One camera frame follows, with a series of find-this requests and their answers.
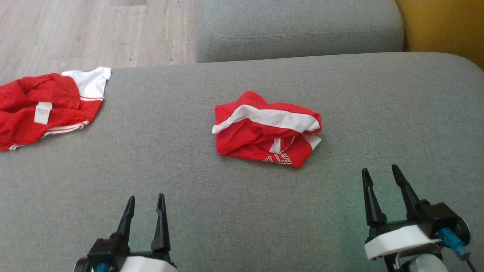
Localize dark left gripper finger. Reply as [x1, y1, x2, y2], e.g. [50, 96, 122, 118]
[113, 196, 136, 247]
[151, 193, 171, 253]

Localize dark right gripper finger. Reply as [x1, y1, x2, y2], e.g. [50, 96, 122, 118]
[361, 168, 388, 227]
[391, 164, 430, 222]

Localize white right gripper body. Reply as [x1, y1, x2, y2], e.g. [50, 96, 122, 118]
[364, 217, 443, 262]

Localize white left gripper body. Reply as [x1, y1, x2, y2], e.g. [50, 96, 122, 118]
[113, 247, 178, 272]

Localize red white-trimmed shorts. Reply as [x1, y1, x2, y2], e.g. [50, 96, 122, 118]
[211, 90, 323, 169]

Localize red Bulls 23 jersey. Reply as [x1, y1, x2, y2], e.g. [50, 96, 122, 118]
[0, 67, 112, 151]

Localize grey sofa seat cushion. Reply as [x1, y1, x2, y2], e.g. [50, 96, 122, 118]
[0, 52, 484, 272]

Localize yellow cushion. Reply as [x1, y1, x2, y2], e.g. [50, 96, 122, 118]
[395, 0, 484, 71]

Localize grey sofa back cushion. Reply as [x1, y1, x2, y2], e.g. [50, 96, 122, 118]
[195, 0, 404, 63]

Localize right cable with blue plug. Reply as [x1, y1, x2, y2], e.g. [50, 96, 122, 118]
[439, 227, 479, 272]

